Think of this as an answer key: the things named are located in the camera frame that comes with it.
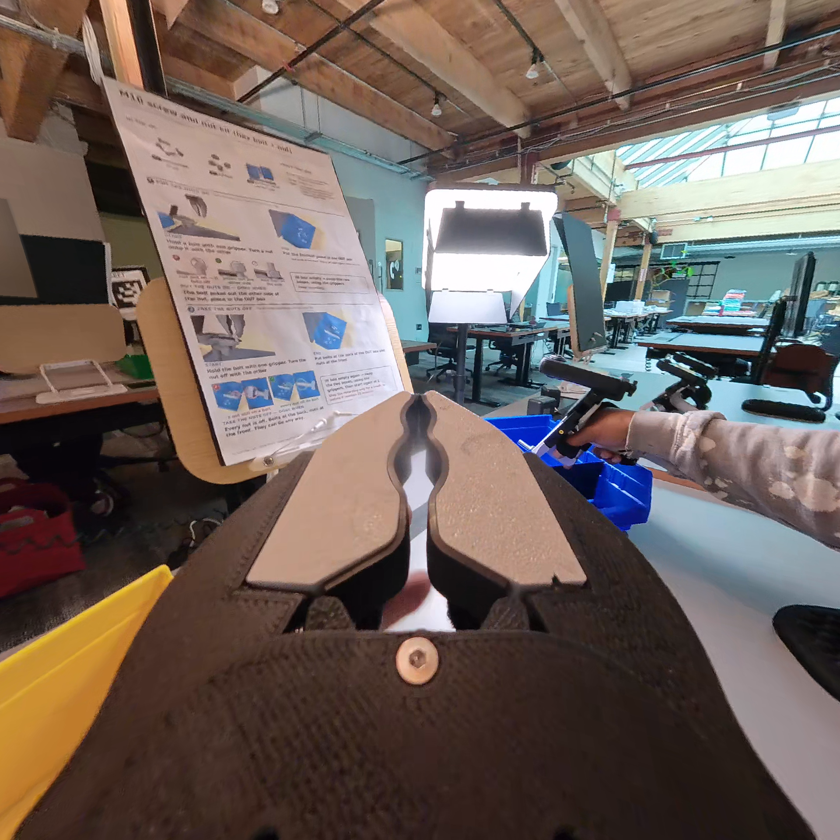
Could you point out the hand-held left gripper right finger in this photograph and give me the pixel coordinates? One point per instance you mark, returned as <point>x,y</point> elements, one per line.
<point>499,512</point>

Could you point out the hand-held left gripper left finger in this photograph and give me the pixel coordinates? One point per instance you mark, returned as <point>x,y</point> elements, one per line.
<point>341,505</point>

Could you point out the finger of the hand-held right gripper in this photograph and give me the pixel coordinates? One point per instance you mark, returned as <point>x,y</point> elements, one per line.
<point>541,449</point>
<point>566,462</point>

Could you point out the blue plastic bin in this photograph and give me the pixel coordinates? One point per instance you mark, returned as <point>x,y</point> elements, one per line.
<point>617,492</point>

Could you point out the yellow plastic bin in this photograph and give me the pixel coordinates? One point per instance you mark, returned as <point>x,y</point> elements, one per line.
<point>59,689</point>

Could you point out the person's right forearm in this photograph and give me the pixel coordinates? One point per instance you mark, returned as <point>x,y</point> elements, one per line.
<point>741,466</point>

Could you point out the person's right hand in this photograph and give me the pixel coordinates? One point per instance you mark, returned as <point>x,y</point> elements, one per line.
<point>607,433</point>

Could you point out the person's left hand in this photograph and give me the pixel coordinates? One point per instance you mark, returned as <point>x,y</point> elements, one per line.
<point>412,594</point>

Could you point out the small black cube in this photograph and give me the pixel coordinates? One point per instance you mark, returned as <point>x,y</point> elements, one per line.
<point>543,401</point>

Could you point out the wooden desk with black legs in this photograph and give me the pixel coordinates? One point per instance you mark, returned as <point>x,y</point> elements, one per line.
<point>518,331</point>
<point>65,410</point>

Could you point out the black folding laptop stand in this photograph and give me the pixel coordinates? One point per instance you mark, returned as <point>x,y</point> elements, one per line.
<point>686,380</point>

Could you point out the black office chair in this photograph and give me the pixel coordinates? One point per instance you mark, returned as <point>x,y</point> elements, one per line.
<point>446,348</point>

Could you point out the bright studio light on stand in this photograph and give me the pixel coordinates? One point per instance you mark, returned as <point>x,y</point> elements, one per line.
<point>489,229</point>

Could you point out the black chair armrest pad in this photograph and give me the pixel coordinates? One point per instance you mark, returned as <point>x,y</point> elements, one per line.
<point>784,411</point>

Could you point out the brown office chair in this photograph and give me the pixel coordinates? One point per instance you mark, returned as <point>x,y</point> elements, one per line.
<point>797,367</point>

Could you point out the printed instruction sheet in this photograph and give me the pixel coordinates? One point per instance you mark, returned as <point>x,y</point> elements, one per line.
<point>262,295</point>

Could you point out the black computer monitor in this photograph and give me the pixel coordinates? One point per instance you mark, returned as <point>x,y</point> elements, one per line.
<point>797,295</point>

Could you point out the green plastic bin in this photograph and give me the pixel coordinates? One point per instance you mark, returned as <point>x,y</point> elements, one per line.
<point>136,367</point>

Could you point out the small black and white marker tag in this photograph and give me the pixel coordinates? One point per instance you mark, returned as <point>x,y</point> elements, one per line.
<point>128,292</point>

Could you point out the red storage bag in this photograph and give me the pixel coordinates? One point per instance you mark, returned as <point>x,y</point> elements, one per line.
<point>36,544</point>

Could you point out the black honeycomb armrest pad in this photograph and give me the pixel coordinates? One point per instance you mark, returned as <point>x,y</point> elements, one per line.
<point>814,646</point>

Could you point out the pale wooden document stand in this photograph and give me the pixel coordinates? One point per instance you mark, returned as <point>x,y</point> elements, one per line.
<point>59,334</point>

